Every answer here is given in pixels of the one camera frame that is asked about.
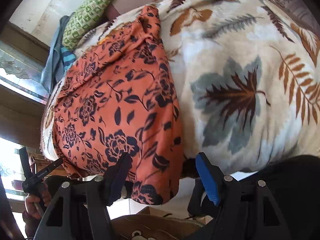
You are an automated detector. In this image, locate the orange black floral garment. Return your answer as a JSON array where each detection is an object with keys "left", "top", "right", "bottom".
[{"left": 53, "top": 6, "right": 184, "bottom": 205}]

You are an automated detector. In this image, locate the cream leaf-print fleece blanket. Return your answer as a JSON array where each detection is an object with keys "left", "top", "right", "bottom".
[{"left": 41, "top": 0, "right": 319, "bottom": 173}]

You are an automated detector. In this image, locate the person's hand holding gripper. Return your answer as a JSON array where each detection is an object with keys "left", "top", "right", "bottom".
[{"left": 24, "top": 183, "right": 52, "bottom": 219}]

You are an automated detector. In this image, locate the green white patterned pillow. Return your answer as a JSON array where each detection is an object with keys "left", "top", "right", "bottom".
[{"left": 62, "top": 0, "right": 113, "bottom": 51}]

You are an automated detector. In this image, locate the stained glass window frame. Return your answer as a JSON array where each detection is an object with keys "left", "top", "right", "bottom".
[{"left": 0, "top": 22, "right": 51, "bottom": 240}]

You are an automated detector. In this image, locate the turquoise striped cloth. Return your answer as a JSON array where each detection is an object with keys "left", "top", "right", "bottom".
[{"left": 61, "top": 46, "right": 76, "bottom": 72}]

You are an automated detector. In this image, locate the grey blue cloth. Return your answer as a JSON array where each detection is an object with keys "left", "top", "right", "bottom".
[{"left": 40, "top": 15, "right": 70, "bottom": 95}]

